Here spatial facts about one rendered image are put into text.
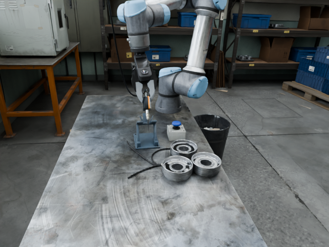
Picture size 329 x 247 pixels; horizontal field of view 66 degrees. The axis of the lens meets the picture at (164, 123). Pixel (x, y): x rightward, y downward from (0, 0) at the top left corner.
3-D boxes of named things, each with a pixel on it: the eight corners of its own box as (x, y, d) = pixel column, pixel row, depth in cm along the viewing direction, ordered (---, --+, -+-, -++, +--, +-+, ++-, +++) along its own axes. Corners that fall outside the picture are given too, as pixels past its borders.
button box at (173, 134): (185, 140, 110) (186, 130, 108) (169, 141, 109) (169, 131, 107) (181, 132, 118) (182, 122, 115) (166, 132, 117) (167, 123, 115)
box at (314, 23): (331, 31, 435) (338, 6, 419) (305, 30, 432) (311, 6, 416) (317, 28, 471) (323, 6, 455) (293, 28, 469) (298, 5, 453)
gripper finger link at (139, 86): (141, 99, 105) (141, 77, 101) (143, 104, 100) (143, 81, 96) (133, 99, 104) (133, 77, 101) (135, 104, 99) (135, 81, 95)
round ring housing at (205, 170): (222, 165, 94) (223, 155, 92) (216, 181, 85) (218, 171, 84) (195, 158, 98) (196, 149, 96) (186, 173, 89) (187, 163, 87)
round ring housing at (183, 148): (176, 145, 106) (176, 136, 104) (199, 152, 102) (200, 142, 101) (165, 158, 97) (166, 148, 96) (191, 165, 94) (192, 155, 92)
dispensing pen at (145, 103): (145, 130, 96) (142, 87, 99) (144, 132, 100) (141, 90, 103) (151, 130, 96) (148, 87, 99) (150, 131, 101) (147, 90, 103)
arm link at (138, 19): (152, -2, 87) (134, 0, 81) (154, 32, 92) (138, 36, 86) (135, 0, 92) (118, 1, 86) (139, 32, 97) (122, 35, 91)
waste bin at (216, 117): (229, 173, 224) (236, 129, 206) (192, 175, 220) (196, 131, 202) (217, 152, 255) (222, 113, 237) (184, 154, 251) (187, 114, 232)
